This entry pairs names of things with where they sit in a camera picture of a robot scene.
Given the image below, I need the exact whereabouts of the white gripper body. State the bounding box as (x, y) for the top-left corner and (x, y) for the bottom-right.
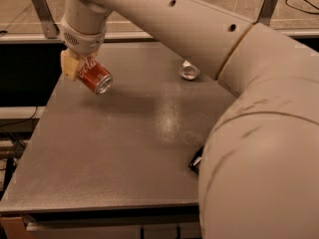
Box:
(60, 17), (106, 56)

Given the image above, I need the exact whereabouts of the black snack bar wrapper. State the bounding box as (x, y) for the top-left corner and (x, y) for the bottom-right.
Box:
(188, 146), (203, 174)

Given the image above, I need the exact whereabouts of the metal bracket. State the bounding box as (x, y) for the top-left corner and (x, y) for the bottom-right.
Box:
(31, 0), (60, 39)
(257, 0), (278, 26)

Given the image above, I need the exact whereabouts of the black cable at left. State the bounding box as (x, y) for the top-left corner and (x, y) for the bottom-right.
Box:
(0, 106), (40, 129)

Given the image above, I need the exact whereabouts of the right metal bracket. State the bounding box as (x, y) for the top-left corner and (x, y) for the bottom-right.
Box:
(257, 0), (278, 26)

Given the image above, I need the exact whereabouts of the green soda can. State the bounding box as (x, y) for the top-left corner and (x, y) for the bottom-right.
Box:
(179, 60), (200, 81)

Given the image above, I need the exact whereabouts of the red coke can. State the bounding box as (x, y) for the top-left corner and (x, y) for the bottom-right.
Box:
(78, 57), (113, 95)

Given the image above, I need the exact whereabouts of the metal rail bar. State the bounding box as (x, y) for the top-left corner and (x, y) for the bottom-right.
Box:
(0, 28), (319, 45)

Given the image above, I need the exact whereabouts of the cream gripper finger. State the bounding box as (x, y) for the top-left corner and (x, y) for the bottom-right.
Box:
(60, 49), (85, 81)

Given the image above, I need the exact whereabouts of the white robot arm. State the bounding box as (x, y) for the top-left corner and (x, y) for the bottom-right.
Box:
(63, 0), (319, 239)

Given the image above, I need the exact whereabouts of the left metal bracket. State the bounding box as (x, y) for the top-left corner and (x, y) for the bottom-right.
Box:
(31, 0), (60, 39)

